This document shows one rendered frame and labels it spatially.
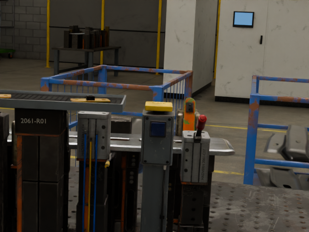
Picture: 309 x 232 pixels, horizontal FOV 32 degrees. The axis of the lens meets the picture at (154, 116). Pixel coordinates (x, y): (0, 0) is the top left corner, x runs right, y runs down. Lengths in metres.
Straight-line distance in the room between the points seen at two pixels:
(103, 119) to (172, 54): 8.02
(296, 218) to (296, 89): 7.42
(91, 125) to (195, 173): 0.28
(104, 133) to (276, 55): 7.97
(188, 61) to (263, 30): 1.36
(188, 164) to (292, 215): 0.68
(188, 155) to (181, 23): 7.98
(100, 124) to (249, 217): 0.74
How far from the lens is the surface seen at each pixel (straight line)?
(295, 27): 9.20
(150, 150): 1.17
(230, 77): 9.24
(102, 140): 1.33
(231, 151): 1.48
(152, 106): 1.15
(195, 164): 1.34
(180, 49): 9.28
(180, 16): 9.28
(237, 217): 1.85
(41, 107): 1.14
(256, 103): 3.14
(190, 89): 4.37
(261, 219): 1.86
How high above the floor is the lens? 1.34
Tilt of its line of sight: 10 degrees down
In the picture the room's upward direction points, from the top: 3 degrees clockwise
